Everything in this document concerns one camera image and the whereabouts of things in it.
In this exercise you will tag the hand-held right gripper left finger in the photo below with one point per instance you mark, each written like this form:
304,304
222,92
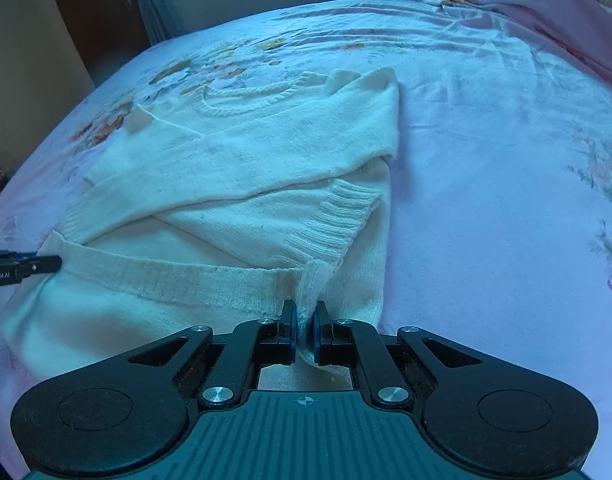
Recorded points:
292,337

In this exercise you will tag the grey curtain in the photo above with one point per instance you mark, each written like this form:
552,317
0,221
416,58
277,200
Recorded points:
151,0

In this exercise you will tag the floral bedsheet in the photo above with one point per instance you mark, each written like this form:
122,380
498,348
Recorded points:
485,185

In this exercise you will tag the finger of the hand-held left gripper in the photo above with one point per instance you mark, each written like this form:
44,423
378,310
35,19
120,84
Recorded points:
45,263

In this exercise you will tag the cream knit sweater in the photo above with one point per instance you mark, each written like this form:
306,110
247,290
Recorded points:
236,160

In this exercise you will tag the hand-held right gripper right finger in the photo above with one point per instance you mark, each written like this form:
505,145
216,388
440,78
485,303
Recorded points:
317,337

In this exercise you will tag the brown wooden door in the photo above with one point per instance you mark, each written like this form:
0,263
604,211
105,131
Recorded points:
96,10

